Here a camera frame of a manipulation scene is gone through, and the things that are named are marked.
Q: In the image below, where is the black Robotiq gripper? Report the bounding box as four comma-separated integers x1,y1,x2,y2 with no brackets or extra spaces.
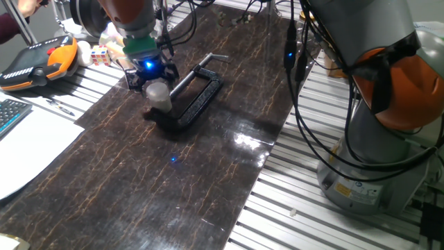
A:
123,53,180,93

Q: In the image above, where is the maroon sleeved forearm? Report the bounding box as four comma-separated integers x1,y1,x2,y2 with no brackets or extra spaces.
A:
0,12,31,45

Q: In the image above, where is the white plastic jar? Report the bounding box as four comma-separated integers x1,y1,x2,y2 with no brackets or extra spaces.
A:
148,96,173,114

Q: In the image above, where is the person's bare hand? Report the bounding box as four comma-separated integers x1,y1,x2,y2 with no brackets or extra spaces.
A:
17,0,50,19

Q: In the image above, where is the Rubik's cube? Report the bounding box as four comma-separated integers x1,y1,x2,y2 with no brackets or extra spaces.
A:
90,44,112,67

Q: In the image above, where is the black metal C-clamp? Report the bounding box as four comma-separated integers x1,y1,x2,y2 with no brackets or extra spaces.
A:
144,51,230,133

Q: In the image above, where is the white soft rounded toy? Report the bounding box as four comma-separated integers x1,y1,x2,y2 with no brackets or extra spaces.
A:
76,40,94,68

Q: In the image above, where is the black round spool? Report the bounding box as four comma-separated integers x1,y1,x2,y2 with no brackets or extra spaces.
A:
69,0,112,39

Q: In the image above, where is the dark pen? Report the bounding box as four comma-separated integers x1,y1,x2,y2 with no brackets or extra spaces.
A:
45,98,76,117

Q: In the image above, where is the dark marble pattern mat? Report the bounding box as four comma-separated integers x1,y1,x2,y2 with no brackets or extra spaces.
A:
0,0,315,250

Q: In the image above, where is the orange black teach pendant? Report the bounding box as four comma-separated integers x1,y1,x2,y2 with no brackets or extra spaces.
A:
0,34,79,92

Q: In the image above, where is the large white paper sheet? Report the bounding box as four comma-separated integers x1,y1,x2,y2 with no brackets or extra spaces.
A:
0,90,85,201

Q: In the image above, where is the black computer keyboard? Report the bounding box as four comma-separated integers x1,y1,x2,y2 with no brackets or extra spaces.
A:
0,98,33,139

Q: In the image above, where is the cardboard box with inserts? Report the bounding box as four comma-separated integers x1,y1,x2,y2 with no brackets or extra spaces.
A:
323,51,350,79

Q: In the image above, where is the slim metal stand post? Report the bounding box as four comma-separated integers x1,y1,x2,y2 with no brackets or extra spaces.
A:
264,0,278,17

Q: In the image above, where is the aluminium frame post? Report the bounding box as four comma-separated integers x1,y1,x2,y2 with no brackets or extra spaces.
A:
2,0,38,47

